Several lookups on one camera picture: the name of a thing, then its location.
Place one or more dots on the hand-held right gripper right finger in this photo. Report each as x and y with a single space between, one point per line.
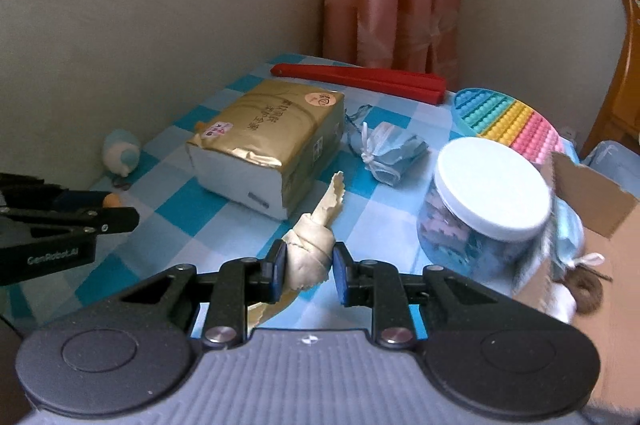
342 275

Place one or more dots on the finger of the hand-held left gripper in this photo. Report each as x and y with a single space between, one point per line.
110 220
35 192

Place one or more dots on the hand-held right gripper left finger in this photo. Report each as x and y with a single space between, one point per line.
277 267

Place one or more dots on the beige cloth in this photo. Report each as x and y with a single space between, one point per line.
310 245

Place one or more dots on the white socks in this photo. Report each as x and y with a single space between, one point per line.
562 302

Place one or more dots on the stack of blue face masks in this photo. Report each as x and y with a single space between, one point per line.
567 230

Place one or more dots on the brown hair scrunchie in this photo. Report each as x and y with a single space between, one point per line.
595 290

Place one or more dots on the cardboard box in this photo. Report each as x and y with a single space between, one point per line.
590 195

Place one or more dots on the blue checkered tablecloth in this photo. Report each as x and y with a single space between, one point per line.
165 215

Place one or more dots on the blue and white plush toy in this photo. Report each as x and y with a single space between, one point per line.
122 155

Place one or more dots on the gold wrapped tissue pack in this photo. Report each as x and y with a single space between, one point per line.
260 140

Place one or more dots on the crumpled blue face mask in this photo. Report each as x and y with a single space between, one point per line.
395 150

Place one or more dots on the clear jar with white lid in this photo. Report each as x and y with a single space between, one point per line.
490 190

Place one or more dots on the red folded fan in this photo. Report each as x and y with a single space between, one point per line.
360 77

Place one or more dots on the rainbow pop bubble toy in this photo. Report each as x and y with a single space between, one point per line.
500 115

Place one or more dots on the wooden bed headboard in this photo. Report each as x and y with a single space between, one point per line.
622 80

